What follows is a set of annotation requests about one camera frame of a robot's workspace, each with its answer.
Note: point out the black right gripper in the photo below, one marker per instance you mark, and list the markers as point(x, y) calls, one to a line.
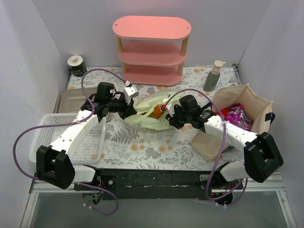
point(173, 116)

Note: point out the floral patterned table mat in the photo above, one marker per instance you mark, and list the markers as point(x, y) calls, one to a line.
point(130, 147)

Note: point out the toy pineapple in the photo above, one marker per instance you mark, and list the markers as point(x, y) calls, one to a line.
point(154, 113)

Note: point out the green plastic grocery bag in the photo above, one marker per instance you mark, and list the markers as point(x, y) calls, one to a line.
point(144, 104)

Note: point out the purple snack package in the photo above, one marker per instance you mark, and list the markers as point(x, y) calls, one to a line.
point(239, 117)

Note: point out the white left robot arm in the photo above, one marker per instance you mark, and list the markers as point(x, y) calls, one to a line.
point(54, 163)

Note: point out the beige canvas tote bag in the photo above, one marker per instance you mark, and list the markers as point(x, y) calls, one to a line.
point(258, 108)

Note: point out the red snack package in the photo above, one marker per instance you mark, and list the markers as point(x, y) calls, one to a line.
point(225, 111)

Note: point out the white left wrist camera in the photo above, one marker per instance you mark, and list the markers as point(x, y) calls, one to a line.
point(130, 92)

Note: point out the grey pump soap bottle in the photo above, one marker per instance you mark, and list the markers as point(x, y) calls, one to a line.
point(213, 76)

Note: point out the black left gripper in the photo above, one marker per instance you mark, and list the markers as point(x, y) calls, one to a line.
point(127, 109)

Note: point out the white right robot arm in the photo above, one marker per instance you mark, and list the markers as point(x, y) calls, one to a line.
point(261, 154)

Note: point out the pink three-tier shelf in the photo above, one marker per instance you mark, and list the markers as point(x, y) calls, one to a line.
point(152, 49)

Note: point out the stainless steel tray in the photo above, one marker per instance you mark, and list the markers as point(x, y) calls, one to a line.
point(69, 101)

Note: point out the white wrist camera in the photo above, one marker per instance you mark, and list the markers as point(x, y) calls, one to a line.
point(169, 108)
point(130, 92)

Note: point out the white plastic basket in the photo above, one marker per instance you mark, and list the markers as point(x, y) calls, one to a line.
point(83, 142)

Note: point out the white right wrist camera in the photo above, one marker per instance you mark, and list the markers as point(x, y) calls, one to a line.
point(169, 108)

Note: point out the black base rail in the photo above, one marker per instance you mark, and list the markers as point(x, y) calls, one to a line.
point(152, 184)

